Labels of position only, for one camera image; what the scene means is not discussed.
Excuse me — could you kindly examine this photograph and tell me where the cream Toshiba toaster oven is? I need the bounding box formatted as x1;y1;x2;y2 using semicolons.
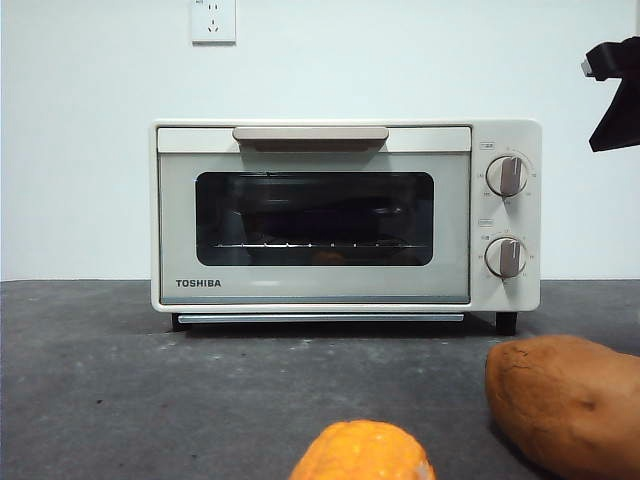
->
148;118;543;335

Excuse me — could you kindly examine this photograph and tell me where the brown sweet potato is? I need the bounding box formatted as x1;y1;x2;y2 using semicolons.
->
485;334;640;480

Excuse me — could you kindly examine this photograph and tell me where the silver oven crumb tray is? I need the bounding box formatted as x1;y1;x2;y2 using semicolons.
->
177;313;465;324

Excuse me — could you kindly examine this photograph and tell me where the white wall socket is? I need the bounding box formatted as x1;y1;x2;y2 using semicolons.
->
191;0;238;47

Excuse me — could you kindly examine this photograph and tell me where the glass oven door with handle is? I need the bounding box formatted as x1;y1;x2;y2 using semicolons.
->
156;125;473;305

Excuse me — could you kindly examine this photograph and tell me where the orange corn cob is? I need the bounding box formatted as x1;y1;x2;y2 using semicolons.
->
288;419;437;480

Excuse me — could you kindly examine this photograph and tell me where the cream oven knob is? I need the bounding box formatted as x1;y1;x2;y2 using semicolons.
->
485;155;529;198
485;236;528;279

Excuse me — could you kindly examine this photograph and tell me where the metal oven wire rack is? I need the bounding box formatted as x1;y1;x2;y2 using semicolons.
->
208;241;421;250

